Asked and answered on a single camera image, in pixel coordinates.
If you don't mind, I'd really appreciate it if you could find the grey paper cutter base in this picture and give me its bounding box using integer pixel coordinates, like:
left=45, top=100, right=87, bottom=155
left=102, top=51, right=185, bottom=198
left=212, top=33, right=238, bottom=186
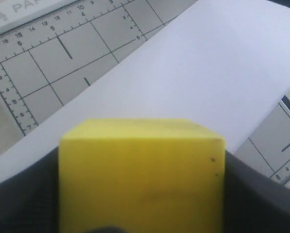
left=0, top=0, right=290, bottom=184

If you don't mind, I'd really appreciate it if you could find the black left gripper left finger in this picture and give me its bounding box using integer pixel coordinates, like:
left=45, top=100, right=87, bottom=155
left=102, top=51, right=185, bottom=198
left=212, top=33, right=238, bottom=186
left=0, top=148, right=59, bottom=233

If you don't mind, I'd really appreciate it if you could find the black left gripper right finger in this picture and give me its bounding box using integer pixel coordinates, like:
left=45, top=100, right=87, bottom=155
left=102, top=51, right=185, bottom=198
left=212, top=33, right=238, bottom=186
left=222, top=152, right=290, bottom=233

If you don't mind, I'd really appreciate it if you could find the white paper sheet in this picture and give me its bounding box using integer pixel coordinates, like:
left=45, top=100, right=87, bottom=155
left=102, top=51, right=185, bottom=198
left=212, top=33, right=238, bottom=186
left=0, top=0, right=290, bottom=183

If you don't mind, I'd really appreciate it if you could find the yellow foam cube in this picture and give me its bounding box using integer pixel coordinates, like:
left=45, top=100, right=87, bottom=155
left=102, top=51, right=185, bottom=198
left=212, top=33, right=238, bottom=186
left=58, top=118, right=225, bottom=233

